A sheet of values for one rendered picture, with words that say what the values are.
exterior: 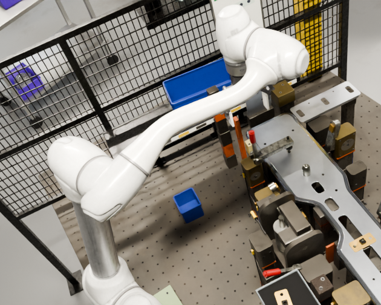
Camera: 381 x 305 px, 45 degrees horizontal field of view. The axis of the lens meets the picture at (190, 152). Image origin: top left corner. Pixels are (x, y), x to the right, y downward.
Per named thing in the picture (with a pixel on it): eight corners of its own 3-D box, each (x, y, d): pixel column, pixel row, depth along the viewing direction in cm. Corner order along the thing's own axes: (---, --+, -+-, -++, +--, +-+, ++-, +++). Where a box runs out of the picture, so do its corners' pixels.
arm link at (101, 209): (134, 164, 119) (103, 142, 127) (89, 221, 116) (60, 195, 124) (156, 184, 129) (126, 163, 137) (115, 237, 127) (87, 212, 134)
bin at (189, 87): (244, 100, 205) (239, 78, 195) (179, 126, 204) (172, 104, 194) (230, 78, 216) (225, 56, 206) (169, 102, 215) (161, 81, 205)
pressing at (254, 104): (271, 106, 203) (263, 43, 177) (248, 117, 202) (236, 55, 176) (271, 105, 203) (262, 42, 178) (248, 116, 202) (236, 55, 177)
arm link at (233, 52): (213, 58, 141) (247, 72, 133) (203, 15, 129) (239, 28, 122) (236, 38, 144) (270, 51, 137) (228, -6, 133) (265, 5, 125)
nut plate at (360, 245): (369, 232, 156) (369, 230, 155) (377, 241, 153) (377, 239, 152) (348, 244, 155) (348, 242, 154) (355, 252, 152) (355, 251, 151)
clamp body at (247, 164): (271, 212, 204) (262, 163, 178) (251, 223, 203) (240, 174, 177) (264, 202, 208) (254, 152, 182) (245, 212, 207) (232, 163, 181)
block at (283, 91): (299, 144, 224) (294, 89, 197) (284, 151, 223) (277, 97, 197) (290, 134, 229) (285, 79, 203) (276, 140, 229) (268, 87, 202)
